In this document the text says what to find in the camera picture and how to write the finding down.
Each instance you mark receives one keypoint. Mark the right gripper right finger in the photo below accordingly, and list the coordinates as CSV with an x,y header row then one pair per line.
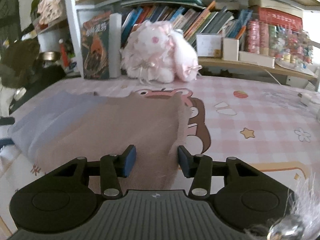
x,y
199,167

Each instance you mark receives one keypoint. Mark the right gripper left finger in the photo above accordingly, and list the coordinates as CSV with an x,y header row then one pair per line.
x,y
115,166

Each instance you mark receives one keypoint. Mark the lavender and mauve cloth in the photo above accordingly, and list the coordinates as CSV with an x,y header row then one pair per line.
x,y
66,126

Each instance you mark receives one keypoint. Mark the pink white plush bunny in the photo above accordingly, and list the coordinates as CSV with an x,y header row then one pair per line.
x,y
158,52

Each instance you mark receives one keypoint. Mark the dark brown plush pile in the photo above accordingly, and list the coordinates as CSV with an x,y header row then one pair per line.
x,y
17,63

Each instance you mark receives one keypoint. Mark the red box on shelf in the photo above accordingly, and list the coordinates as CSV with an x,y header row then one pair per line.
x,y
277,17

